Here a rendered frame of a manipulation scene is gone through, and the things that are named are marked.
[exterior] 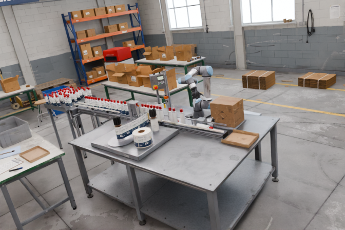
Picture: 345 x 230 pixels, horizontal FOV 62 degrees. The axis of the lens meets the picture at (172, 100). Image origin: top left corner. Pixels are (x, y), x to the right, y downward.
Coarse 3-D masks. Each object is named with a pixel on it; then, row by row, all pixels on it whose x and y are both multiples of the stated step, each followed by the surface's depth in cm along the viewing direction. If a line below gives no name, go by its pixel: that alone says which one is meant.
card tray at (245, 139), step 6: (234, 132) 311; (240, 132) 307; (246, 132) 302; (252, 132) 298; (228, 138) 300; (234, 138) 298; (240, 138) 296; (246, 138) 294; (252, 138) 293; (234, 144) 285; (240, 144) 280; (246, 144) 276
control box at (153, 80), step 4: (160, 72) 353; (152, 76) 344; (156, 76) 345; (152, 80) 345; (156, 80) 346; (160, 80) 348; (164, 80) 349; (152, 84) 346; (156, 84) 348; (160, 84) 349; (164, 84) 351; (152, 88) 349; (160, 88) 351
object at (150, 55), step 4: (144, 48) 852; (148, 48) 862; (152, 48) 831; (156, 48) 840; (144, 52) 852; (148, 52) 839; (152, 52) 833; (156, 52) 843; (148, 56) 849; (152, 56) 836; (156, 56) 845
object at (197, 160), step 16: (96, 128) 384; (112, 128) 375; (240, 128) 319; (256, 128) 313; (80, 144) 343; (176, 144) 306; (192, 144) 300; (208, 144) 295; (224, 144) 290; (256, 144) 282; (128, 160) 289; (144, 160) 284; (160, 160) 279; (176, 160) 275; (192, 160) 270; (208, 160) 266; (224, 160) 262; (240, 160) 258; (176, 176) 250; (192, 176) 246; (208, 176) 242; (224, 176) 239
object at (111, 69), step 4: (112, 64) 668; (120, 64) 667; (124, 64) 656; (108, 68) 661; (112, 68) 668; (116, 68) 634; (120, 68) 642; (124, 68) 650; (108, 72) 655; (112, 72) 642; (108, 76) 661; (112, 76) 649; (116, 76) 638; (112, 80) 653; (116, 80) 642
